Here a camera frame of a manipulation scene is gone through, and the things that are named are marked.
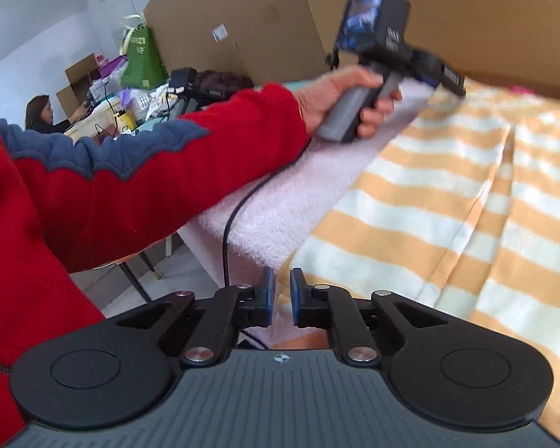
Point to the dark brown garment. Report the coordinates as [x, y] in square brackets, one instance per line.
[221, 86]

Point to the spare black gripper on table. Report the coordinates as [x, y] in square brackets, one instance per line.
[184, 84]

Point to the pink fleece towel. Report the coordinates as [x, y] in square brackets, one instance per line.
[271, 222]

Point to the green shopping bag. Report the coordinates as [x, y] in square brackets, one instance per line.
[144, 69]

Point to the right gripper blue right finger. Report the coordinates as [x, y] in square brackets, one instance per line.
[333, 309]

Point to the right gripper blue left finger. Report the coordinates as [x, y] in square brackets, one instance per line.
[222, 317]

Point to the left cardboard box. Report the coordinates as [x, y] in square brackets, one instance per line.
[268, 40]

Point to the seated person in background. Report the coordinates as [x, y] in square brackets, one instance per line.
[39, 116]

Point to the large cardboard box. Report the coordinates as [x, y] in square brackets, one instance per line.
[513, 42]

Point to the white label on left box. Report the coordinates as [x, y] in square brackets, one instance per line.
[219, 33]

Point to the red fleece left forearm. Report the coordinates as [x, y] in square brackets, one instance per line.
[68, 206]

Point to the orange white striped shirt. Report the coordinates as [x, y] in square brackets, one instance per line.
[461, 212]

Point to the open cardboard box background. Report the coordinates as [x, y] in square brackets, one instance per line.
[80, 77]

